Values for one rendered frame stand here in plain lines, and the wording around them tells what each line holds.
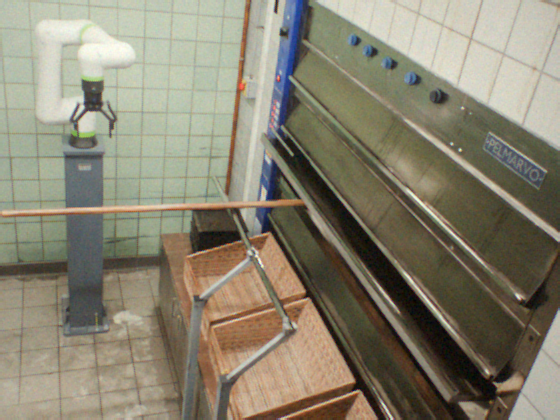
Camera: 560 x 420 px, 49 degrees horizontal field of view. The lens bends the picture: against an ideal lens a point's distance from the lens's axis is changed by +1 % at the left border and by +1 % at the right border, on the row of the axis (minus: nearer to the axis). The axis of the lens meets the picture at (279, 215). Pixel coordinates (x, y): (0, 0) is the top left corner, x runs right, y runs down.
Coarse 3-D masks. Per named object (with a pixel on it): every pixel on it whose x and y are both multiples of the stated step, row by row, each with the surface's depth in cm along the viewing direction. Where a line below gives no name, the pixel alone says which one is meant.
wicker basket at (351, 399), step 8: (352, 392) 242; (360, 392) 242; (336, 400) 240; (344, 400) 242; (352, 400) 244; (360, 400) 241; (312, 408) 238; (320, 408) 239; (328, 408) 241; (336, 408) 243; (344, 408) 245; (352, 408) 244; (360, 408) 240; (368, 408) 236; (288, 416) 236; (296, 416) 237; (304, 416) 239; (312, 416) 241; (320, 416) 242; (328, 416) 244; (336, 416) 246; (344, 416) 247; (352, 416) 243; (368, 416) 235
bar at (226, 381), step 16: (224, 192) 303; (240, 224) 278; (256, 256) 257; (240, 272) 262; (272, 288) 239; (192, 304) 265; (192, 320) 267; (288, 320) 223; (192, 336) 271; (288, 336) 222; (192, 352) 275; (256, 352) 224; (192, 368) 280; (240, 368) 224; (192, 384) 286; (224, 384) 223; (192, 400) 291; (224, 400) 227; (224, 416) 232
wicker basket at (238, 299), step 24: (264, 240) 339; (192, 264) 332; (216, 264) 337; (264, 264) 337; (288, 264) 314; (192, 288) 317; (240, 288) 334; (264, 288) 332; (288, 288) 310; (216, 312) 314; (240, 312) 288; (216, 336) 291; (264, 336) 301
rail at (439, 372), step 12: (276, 156) 291; (288, 168) 278; (312, 204) 253; (324, 216) 243; (336, 228) 236; (348, 252) 223; (360, 264) 216; (372, 288) 207; (384, 300) 200; (396, 312) 194; (408, 324) 190; (408, 336) 187; (420, 348) 181; (432, 360) 177; (444, 372) 173; (444, 384) 170
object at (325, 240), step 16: (288, 192) 318; (304, 208) 299; (336, 256) 267; (352, 272) 256; (368, 304) 241; (384, 320) 231; (400, 336) 224; (400, 352) 220; (416, 368) 210; (432, 384) 204; (432, 400) 202; (448, 416) 194; (464, 416) 194
